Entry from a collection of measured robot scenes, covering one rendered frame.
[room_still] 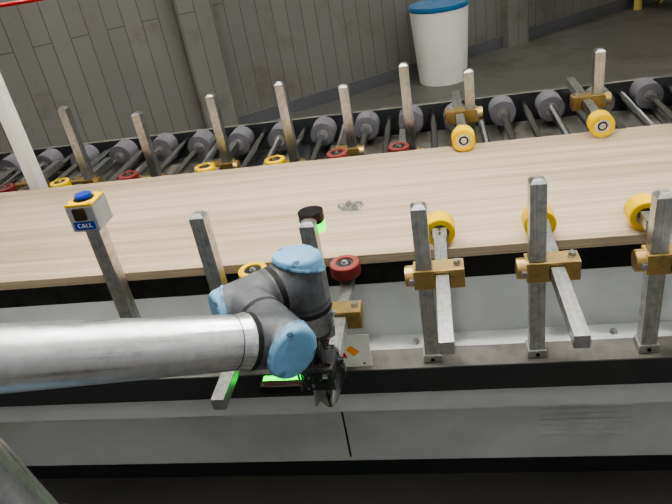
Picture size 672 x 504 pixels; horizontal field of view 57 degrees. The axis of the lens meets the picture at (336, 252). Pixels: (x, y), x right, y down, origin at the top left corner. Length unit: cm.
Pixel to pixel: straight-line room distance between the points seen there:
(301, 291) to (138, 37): 458
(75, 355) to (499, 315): 123
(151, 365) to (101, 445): 157
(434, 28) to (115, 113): 289
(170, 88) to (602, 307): 447
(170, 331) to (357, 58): 557
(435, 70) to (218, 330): 541
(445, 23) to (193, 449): 465
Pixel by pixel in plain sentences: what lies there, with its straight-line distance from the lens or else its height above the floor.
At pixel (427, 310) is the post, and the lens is 150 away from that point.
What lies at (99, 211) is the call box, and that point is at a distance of 154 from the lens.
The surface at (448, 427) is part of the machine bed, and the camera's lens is 207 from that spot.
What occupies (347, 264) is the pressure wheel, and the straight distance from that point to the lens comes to 162.
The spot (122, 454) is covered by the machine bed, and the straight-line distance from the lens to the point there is 244.
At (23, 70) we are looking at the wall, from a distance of 546.
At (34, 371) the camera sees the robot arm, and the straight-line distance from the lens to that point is 84.
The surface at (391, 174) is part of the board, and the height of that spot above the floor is 90.
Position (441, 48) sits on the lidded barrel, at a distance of 611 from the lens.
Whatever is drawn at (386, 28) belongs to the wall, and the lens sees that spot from 647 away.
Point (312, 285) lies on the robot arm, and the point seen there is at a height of 114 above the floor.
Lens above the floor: 174
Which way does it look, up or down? 30 degrees down
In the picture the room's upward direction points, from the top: 10 degrees counter-clockwise
